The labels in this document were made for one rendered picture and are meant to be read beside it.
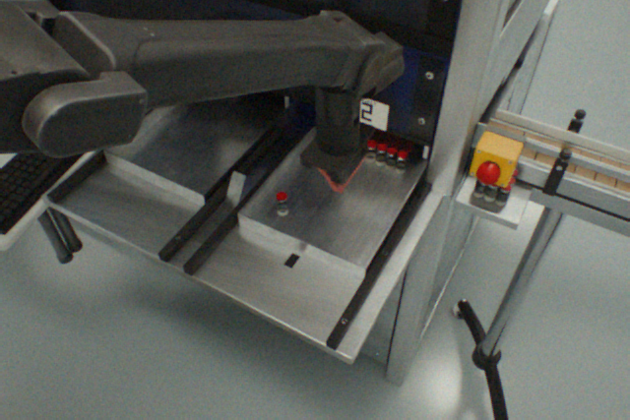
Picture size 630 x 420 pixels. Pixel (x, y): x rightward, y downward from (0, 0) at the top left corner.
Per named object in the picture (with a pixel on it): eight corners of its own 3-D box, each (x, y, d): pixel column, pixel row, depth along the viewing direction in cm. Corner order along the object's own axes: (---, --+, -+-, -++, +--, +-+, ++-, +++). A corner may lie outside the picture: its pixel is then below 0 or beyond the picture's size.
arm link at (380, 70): (309, 21, 62) (367, 64, 59) (375, -17, 67) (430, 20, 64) (299, 94, 72) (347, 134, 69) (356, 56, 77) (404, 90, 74)
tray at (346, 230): (324, 123, 124) (325, 111, 122) (433, 161, 116) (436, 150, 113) (239, 225, 104) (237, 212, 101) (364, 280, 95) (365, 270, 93)
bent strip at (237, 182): (236, 191, 110) (233, 169, 106) (249, 196, 109) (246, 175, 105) (191, 238, 102) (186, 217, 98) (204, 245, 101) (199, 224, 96)
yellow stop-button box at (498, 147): (479, 152, 106) (488, 123, 101) (516, 165, 104) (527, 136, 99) (467, 176, 102) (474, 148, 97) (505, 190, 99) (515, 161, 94)
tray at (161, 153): (206, 80, 136) (204, 67, 134) (296, 112, 127) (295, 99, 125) (107, 162, 116) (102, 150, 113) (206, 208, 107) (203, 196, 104)
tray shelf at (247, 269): (191, 80, 139) (190, 74, 138) (456, 177, 115) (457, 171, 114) (42, 202, 111) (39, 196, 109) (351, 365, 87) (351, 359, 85)
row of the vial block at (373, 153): (330, 141, 120) (331, 125, 117) (407, 168, 114) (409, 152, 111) (325, 147, 119) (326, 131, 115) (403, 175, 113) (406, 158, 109)
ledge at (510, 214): (474, 163, 118) (476, 156, 117) (535, 185, 114) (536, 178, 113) (452, 206, 110) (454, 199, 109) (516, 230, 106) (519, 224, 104)
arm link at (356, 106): (304, 73, 66) (340, 92, 63) (343, 48, 69) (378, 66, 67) (306, 117, 71) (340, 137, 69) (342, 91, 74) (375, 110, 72)
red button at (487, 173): (478, 169, 101) (483, 153, 98) (500, 177, 99) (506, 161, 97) (472, 182, 99) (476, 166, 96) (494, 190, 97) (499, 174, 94)
